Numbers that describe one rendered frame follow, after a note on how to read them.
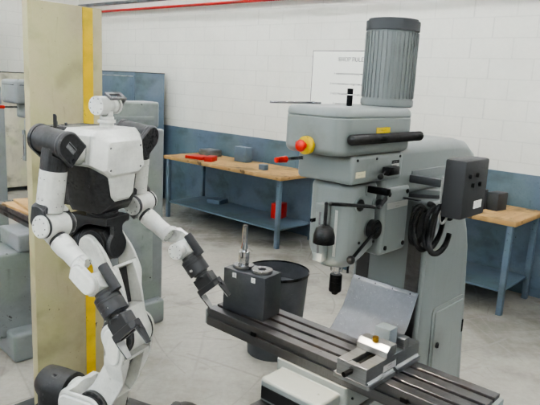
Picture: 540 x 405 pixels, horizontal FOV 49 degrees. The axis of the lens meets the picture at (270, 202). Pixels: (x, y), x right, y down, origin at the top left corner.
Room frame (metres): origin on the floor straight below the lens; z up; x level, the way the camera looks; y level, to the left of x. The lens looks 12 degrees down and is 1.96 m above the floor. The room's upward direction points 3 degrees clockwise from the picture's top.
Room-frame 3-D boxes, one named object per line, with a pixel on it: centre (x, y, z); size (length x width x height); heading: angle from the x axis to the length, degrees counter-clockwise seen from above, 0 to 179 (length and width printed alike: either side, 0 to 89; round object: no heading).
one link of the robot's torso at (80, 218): (2.17, 0.68, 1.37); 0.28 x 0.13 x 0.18; 65
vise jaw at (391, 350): (1.93, -0.40, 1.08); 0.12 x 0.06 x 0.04; 48
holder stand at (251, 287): (2.41, 0.06, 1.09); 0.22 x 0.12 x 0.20; 55
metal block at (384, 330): (1.97, -0.44, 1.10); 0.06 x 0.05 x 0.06; 48
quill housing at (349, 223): (2.13, -0.27, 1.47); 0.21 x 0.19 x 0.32; 48
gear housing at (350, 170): (2.15, -0.29, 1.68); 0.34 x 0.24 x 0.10; 138
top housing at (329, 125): (2.13, -0.27, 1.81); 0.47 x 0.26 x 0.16; 138
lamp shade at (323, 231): (1.89, -0.18, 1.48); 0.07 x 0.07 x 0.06
